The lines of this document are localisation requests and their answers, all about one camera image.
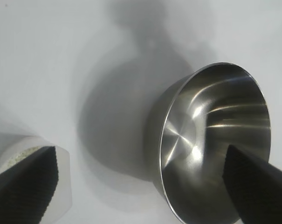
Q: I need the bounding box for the stainless steel mixing bowl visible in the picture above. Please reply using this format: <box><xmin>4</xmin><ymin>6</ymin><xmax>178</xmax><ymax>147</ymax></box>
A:
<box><xmin>144</xmin><ymin>62</ymin><xmax>271</xmax><ymax>224</ymax></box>

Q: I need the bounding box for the white uncooked rice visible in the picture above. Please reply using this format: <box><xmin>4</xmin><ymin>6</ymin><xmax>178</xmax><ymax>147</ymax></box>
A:
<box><xmin>5</xmin><ymin>146</ymin><xmax>42</xmax><ymax>169</ymax></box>

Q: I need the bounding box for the clear plastic measuring cup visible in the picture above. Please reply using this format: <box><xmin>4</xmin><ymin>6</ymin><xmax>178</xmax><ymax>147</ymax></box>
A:
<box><xmin>0</xmin><ymin>133</ymin><xmax>73</xmax><ymax>224</ymax></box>

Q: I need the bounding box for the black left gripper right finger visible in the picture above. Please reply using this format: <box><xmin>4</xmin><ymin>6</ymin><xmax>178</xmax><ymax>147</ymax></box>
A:
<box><xmin>222</xmin><ymin>144</ymin><xmax>282</xmax><ymax>224</ymax></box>

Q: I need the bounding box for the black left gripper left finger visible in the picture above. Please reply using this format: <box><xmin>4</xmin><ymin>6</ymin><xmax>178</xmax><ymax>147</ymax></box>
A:
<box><xmin>0</xmin><ymin>146</ymin><xmax>60</xmax><ymax>224</ymax></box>

